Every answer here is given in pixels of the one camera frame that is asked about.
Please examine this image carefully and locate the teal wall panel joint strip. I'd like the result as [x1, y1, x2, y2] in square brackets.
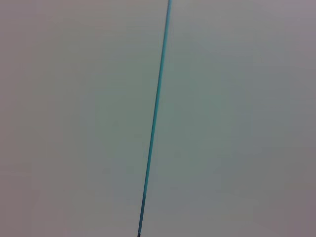
[137, 0, 173, 237]

